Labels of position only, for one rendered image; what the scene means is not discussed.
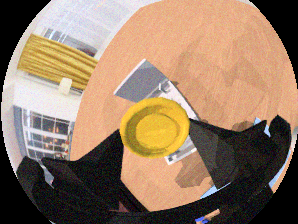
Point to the light blue square mat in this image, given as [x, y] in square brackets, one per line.
[275, 178]

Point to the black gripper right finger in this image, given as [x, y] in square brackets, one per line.
[222, 149]

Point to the yellow plate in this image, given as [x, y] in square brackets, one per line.
[155, 127]

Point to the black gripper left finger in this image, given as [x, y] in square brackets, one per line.
[99, 171]

